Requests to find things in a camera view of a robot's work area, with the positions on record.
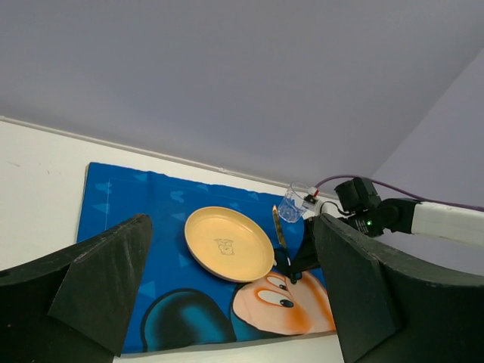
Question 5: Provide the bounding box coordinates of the clear plastic cup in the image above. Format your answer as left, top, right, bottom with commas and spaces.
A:
278, 182, 312, 223

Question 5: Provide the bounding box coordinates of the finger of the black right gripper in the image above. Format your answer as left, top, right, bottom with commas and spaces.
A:
290, 217, 321, 278

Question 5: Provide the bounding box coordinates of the yellow plate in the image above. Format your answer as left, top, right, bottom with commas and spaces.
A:
184, 206, 275, 283

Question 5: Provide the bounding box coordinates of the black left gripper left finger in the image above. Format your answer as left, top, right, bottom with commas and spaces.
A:
1, 214, 153, 362

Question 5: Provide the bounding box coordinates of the aluminium table edge rail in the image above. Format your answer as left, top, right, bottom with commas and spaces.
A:
0, 115, 341, 200

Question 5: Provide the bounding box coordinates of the blue cartoon placemat cloth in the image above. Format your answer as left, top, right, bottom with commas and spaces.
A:
78, 163, 335, 353

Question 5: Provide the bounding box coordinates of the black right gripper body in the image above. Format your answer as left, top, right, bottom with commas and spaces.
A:
328, 177, 382, 237

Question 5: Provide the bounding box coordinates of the gold knife dark handle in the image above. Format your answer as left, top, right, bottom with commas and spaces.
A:
271, 205, 299, 284

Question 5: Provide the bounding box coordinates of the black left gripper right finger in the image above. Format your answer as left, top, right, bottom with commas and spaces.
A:
314, 214, 483, 362

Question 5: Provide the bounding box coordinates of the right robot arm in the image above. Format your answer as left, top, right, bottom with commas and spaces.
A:
310, 175, 483, 275

